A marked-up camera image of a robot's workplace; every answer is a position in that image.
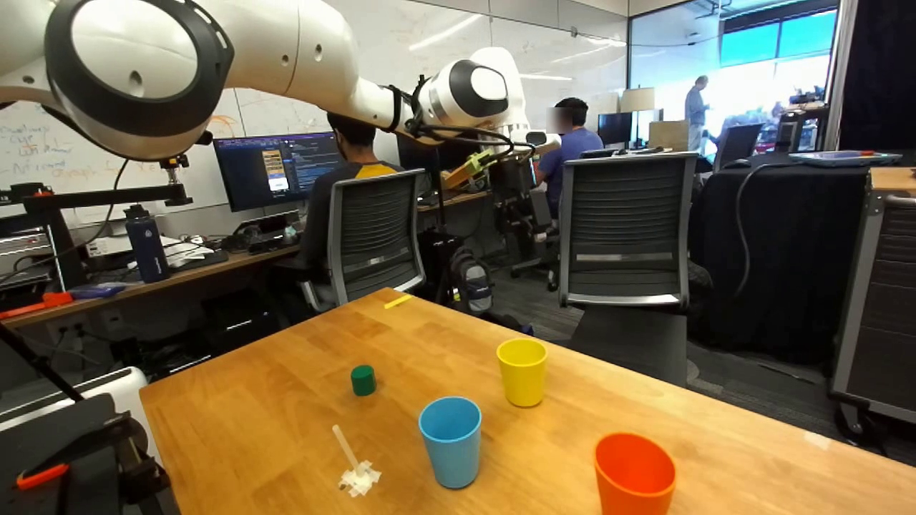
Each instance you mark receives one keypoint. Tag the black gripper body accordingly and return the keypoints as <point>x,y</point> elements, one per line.
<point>512,177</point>

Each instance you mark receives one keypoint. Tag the yellow plastic cup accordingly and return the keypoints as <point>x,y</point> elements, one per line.
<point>522,383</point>

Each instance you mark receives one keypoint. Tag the orange plastic cup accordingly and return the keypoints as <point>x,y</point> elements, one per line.
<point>635,491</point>

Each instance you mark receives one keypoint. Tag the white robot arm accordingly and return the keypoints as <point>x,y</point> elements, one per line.
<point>287,46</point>

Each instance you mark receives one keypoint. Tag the blue plastic cup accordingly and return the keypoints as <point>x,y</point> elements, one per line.
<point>450,453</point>

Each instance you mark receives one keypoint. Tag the person in purple shirt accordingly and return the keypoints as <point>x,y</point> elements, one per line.
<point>575,154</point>

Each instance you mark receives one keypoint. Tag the dark backpack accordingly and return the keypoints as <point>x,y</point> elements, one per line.
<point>470,282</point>

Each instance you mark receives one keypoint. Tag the distant black monitor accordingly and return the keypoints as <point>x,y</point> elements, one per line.
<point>613,131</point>

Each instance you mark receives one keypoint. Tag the grey mesh office chair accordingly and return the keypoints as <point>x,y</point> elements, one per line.
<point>374,231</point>
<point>626,218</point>

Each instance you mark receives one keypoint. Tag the white table lamp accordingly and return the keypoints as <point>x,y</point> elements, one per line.
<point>638,98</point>

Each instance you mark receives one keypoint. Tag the person in yellow shirt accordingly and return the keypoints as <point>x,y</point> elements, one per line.
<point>356,145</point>

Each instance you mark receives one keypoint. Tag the small cardboard box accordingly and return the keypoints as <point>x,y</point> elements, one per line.
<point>669,137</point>

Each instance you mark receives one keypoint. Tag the yellow tape strip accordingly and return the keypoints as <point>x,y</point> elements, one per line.
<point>399,301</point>

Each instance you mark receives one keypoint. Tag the person in light blue shirt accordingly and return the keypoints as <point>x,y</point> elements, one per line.
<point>698,105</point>

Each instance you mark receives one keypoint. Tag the dark office chair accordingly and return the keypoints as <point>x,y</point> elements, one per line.
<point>741,145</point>

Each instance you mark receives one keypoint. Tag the wide monitor with code windows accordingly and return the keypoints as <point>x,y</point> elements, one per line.
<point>258,177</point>

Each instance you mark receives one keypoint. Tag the green cylinder block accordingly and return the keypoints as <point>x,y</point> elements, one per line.
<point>363,383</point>

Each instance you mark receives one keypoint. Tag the black cloth covered table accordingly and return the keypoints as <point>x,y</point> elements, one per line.
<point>792,247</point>

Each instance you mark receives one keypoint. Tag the long wooden desk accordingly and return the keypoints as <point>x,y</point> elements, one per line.
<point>191,270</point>

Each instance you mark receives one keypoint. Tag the white crumpled item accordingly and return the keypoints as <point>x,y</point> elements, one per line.
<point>187,252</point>

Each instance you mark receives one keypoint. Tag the dark blue water bottle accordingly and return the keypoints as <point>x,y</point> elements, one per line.
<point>145,247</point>

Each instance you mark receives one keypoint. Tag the black curtain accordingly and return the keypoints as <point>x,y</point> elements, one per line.
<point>884,68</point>

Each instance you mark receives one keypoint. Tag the orange tool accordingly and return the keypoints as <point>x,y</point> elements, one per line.
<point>54,298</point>

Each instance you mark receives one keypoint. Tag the yellow wrist camera mount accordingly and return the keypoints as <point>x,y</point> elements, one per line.
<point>467,172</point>

